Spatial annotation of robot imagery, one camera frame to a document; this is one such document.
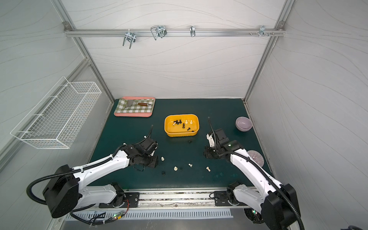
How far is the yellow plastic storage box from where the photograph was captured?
98 cm

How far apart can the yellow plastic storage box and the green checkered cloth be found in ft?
0.66

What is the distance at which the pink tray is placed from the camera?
44.4 inches

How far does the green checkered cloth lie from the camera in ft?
3.72

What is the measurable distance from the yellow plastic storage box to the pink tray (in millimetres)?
184
